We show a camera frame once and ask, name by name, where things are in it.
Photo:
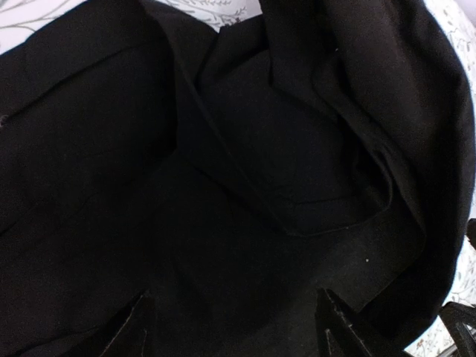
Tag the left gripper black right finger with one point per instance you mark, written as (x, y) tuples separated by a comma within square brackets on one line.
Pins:
[(342, 332)]

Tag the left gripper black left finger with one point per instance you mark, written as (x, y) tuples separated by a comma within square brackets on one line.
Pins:
[(131, 332)]

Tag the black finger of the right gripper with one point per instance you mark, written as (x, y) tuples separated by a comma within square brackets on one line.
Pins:
[(459, 320)]

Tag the black long sleeve shirt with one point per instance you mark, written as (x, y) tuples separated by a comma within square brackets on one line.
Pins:
[(223, 167)]

